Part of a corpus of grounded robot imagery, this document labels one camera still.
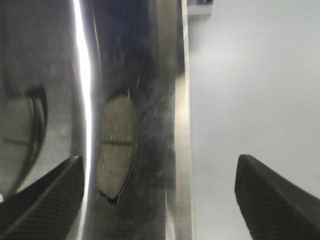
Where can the stainless steel rack frame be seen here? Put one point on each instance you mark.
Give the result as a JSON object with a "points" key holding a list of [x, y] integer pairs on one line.
{"points": [[200, 7]]}

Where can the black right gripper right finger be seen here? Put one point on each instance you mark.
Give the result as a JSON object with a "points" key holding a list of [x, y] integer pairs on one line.
{"points": [[272, 207]]}

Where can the grey brake pad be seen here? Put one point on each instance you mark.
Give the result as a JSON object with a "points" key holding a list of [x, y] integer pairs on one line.
{"points": [[23, 122], [118, 146]]}

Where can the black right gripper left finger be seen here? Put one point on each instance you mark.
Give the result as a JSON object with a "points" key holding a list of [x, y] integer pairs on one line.
{"points": [[46, 209]]}

